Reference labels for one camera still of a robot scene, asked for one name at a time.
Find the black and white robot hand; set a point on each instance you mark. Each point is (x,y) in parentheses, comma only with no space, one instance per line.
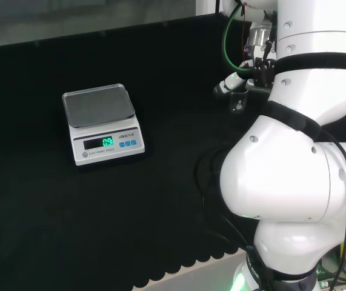
(234,81)

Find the white electronic balance steel pan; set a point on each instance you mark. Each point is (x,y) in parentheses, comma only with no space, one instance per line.
(100,109)

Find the black bench cloth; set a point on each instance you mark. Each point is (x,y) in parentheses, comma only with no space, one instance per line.
(100,212)

